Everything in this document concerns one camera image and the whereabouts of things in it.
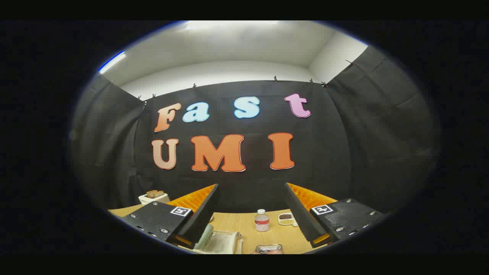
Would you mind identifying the ceiling light strip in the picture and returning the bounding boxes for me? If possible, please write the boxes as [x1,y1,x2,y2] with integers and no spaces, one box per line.
[99,52,126,74]

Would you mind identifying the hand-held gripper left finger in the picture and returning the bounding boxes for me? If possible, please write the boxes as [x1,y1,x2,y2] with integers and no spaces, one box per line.
[122,184,220,249]

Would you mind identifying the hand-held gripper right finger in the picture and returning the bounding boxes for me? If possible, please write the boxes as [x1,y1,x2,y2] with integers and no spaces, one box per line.
[283,183,386,248]

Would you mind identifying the white toaster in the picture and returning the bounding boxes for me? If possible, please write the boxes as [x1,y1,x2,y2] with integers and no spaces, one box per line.
[138,193,170,205]

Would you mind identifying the white divided dish with beans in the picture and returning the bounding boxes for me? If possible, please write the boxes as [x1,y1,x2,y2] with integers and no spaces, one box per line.
[278,212,298,227]

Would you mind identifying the white wire dish rack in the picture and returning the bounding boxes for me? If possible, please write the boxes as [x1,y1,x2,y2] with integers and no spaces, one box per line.
[193,229,244,254]

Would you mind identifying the metal wire basket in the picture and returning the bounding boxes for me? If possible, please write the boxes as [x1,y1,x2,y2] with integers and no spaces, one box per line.
[255,244,284,254]

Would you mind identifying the clear bottle with red label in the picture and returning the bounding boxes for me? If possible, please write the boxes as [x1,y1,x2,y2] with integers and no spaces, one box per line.
[254,209,270,232]

